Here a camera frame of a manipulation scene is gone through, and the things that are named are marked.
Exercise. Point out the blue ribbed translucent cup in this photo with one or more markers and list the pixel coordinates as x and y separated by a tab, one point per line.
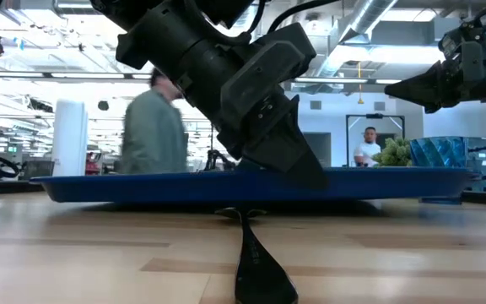
437	152

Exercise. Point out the dark grey box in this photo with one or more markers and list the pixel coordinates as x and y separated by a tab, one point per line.
38	169

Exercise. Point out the person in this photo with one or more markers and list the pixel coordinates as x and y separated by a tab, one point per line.
154	135
367	152

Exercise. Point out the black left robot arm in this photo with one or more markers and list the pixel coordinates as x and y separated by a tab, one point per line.
150	25

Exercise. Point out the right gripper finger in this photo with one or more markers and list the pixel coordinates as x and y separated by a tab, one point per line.
416	86
439	106

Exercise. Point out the green broccoli floret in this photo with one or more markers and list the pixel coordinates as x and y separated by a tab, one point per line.
395	154

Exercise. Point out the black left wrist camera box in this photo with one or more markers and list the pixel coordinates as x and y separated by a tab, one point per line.
268	63

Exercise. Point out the black spoon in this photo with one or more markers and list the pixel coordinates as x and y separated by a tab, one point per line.
260	274

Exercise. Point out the dark blue plastic tray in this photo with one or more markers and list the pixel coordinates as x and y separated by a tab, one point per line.
142	188

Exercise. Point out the black rectangular frame stand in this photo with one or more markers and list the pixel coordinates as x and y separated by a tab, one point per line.
347	143

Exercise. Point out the silver ceiling duct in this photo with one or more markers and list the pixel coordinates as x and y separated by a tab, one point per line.
365	17

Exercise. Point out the black background equipment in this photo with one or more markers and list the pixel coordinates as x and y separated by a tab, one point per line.
215	160

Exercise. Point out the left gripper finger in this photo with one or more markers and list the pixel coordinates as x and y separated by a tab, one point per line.
293	160

